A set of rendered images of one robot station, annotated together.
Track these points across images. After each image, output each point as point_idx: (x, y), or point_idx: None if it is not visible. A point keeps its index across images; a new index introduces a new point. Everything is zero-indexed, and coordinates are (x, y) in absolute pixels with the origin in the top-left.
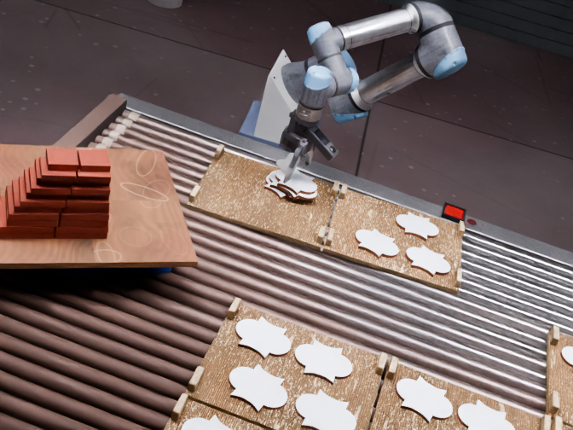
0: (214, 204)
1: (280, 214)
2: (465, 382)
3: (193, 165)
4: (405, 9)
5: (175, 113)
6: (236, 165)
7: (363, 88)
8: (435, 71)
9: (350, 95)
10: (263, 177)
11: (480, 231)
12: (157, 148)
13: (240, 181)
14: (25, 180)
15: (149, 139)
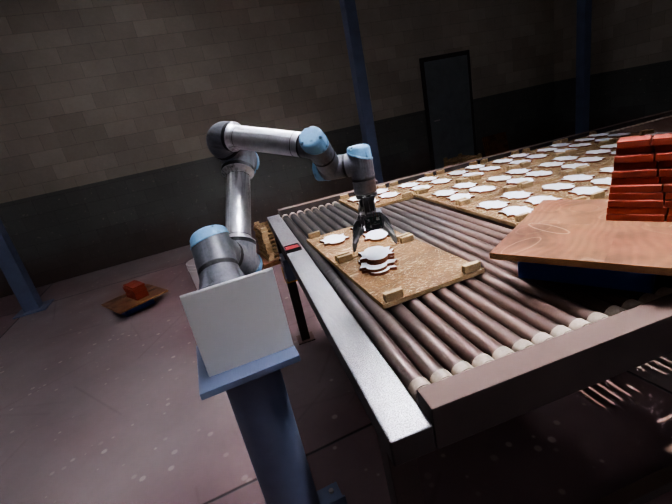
0: (458, 265)
1: (413, 254)
2: (427, 205)
3: (425, 305)
4: (239, 125)
5: (356, 372)
6: (390, 288)
7: (247, 227)
8: (257, 164)
9: (253, 240)
10: (383, 276)
11: (297, 242)
12: (448, 326)
13: (408, 276)
14: None
15: (442, 342)
